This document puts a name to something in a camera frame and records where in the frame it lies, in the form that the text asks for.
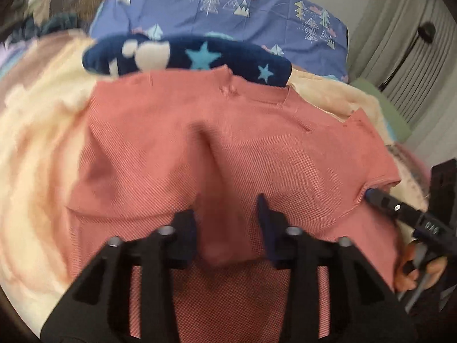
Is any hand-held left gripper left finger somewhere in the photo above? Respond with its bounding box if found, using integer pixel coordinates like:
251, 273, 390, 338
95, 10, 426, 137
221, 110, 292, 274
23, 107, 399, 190
40, 209, 198, 343

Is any black floor lamp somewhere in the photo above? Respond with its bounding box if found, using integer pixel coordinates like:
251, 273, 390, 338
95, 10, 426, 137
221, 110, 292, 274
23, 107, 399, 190
378, 23, 437, 91

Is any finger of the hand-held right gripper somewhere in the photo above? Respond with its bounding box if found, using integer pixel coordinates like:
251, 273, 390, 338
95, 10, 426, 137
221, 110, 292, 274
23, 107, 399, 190
364, 188, 425, 230

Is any navy star print garment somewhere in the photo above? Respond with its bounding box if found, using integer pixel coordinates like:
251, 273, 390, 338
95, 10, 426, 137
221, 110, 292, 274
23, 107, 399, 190
81, 33, 292, 87

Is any person's right hand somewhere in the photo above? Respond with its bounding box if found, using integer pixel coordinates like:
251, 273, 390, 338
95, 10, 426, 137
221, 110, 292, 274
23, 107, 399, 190
394, 241, 448, 292

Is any green pillow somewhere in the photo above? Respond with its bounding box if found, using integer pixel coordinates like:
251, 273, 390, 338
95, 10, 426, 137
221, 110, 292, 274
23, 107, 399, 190
352, 79, 411, 143

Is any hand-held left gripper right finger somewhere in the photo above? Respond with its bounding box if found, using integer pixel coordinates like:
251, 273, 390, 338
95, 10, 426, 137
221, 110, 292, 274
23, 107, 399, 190
258, 193, 418, 343

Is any grey pleated curtain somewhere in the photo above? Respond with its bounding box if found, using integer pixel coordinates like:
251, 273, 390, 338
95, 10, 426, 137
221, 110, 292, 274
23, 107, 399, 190
348, 0, 457, 143

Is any brown patterned pillow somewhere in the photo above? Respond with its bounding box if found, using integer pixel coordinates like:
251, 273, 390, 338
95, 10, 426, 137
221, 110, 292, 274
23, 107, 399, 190
48, 0, 118, 25

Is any peach printed blanket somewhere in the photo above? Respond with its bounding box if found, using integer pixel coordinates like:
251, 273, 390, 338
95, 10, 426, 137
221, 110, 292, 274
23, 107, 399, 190
0, 30, 432, 311

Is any pink knit garment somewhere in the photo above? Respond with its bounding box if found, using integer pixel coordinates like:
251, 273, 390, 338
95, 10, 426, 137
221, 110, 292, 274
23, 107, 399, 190
66, 66, 406, 343

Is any blue tree print sheet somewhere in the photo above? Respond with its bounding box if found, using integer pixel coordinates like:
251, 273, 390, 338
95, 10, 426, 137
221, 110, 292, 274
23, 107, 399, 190
89, 0, 350, 84

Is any dark teal cloth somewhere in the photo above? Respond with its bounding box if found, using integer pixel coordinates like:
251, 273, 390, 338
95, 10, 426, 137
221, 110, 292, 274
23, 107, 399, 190
19, 12, 82, 38

